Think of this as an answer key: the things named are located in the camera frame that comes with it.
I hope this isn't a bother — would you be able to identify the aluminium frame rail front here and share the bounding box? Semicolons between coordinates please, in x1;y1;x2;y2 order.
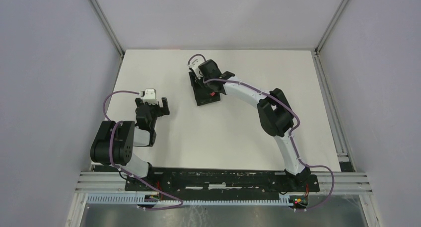
75;172;373;195

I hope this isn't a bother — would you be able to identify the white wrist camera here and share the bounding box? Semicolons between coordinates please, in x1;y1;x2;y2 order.
140;88;159;105
188;59;203;79

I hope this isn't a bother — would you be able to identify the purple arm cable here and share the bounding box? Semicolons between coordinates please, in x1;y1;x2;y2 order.
188;54;336;212
103;90;184;211

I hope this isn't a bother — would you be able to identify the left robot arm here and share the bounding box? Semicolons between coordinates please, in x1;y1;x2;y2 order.
90;97;170;178

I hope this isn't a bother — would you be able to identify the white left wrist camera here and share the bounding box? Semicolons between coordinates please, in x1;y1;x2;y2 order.
140;88;159;105

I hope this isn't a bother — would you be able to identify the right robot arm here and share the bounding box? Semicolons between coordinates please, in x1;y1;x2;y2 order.
188;60;311;187

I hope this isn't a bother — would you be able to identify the aluminium frame rail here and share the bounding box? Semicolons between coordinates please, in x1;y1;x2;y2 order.
75;172;373;195
311;49;355;172

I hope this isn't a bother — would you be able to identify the white slotted cable duct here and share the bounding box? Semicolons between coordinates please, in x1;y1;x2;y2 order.
86;193;293;207

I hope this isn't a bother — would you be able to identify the aluminium frame rail right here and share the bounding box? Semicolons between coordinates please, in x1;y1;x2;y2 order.
311;49;355;172

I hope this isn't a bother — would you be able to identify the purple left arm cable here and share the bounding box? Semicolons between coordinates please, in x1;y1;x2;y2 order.
103;90;184;211

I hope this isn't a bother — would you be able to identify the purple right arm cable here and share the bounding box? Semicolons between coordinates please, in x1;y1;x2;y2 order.
188;54;336;212

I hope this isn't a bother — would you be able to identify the black plastic bin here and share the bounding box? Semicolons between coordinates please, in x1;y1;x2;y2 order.
189;71;221;106

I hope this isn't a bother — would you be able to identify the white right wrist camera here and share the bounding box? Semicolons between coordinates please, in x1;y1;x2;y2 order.
188;59;203;79

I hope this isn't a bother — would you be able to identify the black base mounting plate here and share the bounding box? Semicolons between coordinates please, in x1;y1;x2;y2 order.
145;167;320;202

